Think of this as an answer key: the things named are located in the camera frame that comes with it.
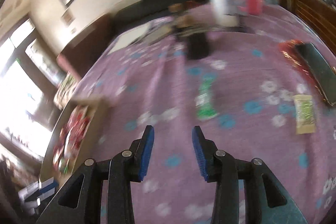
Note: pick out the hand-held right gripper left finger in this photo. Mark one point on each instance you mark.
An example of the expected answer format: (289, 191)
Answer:
(147, 153)

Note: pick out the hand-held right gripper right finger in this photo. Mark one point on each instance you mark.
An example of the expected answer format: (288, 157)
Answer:
(199, 155)

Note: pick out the small green clear candy packet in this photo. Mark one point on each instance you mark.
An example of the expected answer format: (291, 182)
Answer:
(206, 102)

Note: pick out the cardboard box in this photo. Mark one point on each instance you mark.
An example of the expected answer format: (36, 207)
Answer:
(93, 119)

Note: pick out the heap of mixed wrappers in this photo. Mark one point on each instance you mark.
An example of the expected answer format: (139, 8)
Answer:
(76, 129)

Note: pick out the cream green-label snack packet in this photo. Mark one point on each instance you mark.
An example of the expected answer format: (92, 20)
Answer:
(304, 113)

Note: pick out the colourful printed carton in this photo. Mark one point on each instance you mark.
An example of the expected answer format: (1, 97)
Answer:
(65, 87)

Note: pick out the white blue carton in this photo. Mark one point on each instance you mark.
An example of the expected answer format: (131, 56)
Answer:
(39, 188)

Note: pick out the white paper sheets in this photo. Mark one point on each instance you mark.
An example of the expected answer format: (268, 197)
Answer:
(131, 36)

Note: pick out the pink floral cushion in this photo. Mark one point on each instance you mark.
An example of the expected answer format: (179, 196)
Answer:
(63, 62)

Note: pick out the red plastic bag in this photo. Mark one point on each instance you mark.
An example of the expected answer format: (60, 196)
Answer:
(288, 50)

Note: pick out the bright window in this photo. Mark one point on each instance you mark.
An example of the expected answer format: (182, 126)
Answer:
(21, 95)

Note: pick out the black smartphone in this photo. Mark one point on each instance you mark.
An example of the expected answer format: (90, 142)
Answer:
(317, 74)

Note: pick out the white cup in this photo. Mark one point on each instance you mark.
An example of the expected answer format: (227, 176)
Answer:
(220, 8)

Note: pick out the dark sofa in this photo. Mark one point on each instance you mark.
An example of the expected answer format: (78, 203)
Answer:
(144, 3)

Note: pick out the grey phone stand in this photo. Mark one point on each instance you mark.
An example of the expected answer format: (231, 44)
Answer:
(235, 3)

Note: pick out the small framed wall picture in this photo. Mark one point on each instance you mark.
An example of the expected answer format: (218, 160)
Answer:
(67, 17)

